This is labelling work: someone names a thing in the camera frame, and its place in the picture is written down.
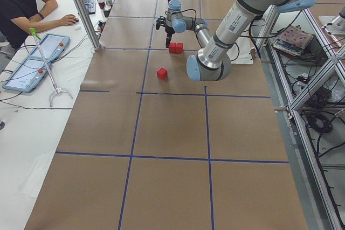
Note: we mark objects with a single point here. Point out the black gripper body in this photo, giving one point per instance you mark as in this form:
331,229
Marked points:
169,29

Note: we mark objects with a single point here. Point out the red block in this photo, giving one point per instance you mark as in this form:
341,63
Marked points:
162,73
179,48
172,47

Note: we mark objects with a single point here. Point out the person hand on table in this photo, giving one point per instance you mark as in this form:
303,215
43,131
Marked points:
69,19

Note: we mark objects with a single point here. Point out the metal cup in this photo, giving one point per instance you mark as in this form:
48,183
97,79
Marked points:
108,3

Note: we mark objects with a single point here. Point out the upper teach pendant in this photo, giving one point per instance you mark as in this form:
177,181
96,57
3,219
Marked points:
53,45

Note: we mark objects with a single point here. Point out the teach pendant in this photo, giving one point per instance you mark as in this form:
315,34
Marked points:
26,76
53,45

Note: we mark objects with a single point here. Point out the green reacher grabber tool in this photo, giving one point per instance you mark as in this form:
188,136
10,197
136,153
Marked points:
57,90

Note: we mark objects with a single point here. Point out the magazine stack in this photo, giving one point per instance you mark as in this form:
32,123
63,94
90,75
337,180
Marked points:
293,41

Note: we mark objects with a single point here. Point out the lower teach pendant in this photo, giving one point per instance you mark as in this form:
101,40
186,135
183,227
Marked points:
26,76

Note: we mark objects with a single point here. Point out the seated person black shirt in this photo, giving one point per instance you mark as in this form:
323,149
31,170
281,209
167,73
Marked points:
17,16

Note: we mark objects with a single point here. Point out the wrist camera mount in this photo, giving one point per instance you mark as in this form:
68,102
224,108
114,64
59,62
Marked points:
160,22

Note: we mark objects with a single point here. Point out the aluminium frame post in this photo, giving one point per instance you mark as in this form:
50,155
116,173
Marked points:
89,27

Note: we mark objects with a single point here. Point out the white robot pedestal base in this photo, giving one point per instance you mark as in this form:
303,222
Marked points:
241,52

